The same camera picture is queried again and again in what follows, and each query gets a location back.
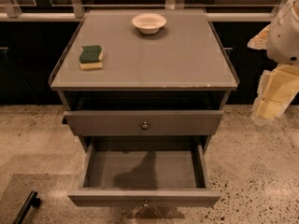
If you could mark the grey drawer cabinet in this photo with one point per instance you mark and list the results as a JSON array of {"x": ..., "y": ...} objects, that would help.
[{"x": 181, "y": 67}]

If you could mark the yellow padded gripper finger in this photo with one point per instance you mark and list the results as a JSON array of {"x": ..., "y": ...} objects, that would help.
[{"x": 276, "y": 90}]

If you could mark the metal railing frame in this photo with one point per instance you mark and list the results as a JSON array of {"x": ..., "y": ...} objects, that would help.
[{"x": 73, "y": 10}]

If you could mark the white ceramic bowl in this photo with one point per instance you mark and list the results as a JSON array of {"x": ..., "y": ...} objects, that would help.
[{"x": 149, "y": 23}]

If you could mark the grey drawer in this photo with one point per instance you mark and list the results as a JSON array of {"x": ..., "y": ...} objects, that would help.
[
  {"x": 147, "y": 123},
  {"x": 154, "y": 171}
]

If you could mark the green yellow sponge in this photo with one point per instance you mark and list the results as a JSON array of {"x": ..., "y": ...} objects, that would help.
[{"x": 91, "y": 57}]

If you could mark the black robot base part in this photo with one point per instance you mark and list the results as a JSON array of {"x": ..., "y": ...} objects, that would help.
[{"x": 32, "y": 201}]

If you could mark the grey top drawer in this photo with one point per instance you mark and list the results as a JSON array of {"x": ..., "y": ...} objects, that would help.
[{"x": 147, "y": 123}]

